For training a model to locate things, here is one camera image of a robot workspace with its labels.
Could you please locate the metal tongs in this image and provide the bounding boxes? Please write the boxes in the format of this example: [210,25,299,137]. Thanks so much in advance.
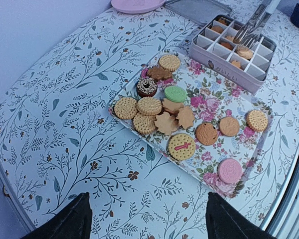
[233,0,280,49]

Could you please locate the green sandwich cookie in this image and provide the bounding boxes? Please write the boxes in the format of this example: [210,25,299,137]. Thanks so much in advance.
[164,86,187,103]

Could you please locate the floral cookie tray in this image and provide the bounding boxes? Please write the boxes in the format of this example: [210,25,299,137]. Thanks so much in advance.
[108,52,273,198]

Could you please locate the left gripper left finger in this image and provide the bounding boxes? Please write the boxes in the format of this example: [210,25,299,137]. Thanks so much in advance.
[23,192,92,239]

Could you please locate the front aluminium rail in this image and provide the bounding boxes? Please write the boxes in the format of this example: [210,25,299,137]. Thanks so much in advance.
[260,141,299,239]

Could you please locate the compartment tin box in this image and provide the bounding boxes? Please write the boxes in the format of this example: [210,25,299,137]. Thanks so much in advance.
[189,15,277,94]

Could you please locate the round biscuit top right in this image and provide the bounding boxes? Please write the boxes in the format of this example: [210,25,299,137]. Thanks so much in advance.
[159,54,181,72]

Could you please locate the round cream sandwich cookie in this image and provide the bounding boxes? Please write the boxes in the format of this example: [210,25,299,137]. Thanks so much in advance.
[247,110,268,132]

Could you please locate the pink round cookie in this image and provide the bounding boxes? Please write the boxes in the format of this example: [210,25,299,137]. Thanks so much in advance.
[218,158,243,184]

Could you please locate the pink plate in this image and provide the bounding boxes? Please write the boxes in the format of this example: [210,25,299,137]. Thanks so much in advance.
[111,0,166,14]

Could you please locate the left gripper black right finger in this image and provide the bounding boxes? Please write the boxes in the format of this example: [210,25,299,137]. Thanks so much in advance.
[205,192,274,239]

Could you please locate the metal tin lid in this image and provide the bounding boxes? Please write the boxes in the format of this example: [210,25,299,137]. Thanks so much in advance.
[164,0,232,25]

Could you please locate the chocolate sprinkle donut cookie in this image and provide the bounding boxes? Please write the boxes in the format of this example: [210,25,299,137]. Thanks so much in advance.
[136,78,158,97]

